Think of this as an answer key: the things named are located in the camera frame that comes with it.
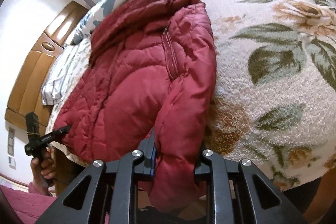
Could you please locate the wooden headboard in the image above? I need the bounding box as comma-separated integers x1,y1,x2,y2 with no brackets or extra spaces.
5,1,88,135

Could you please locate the striped white pillow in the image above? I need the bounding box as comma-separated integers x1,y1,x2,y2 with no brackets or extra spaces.
41,38,91,106

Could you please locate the pink knit sleeve forearm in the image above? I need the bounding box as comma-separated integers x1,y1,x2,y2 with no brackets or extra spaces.
1,182,56,224

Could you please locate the red quilted down coat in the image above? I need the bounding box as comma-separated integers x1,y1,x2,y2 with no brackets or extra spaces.
54,0,217,212

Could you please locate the person's left hand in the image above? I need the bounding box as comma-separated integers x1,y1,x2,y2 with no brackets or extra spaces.
30,147,56,193

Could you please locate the floral cream bed blanket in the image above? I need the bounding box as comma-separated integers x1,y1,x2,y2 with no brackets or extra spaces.
46,0,335,191

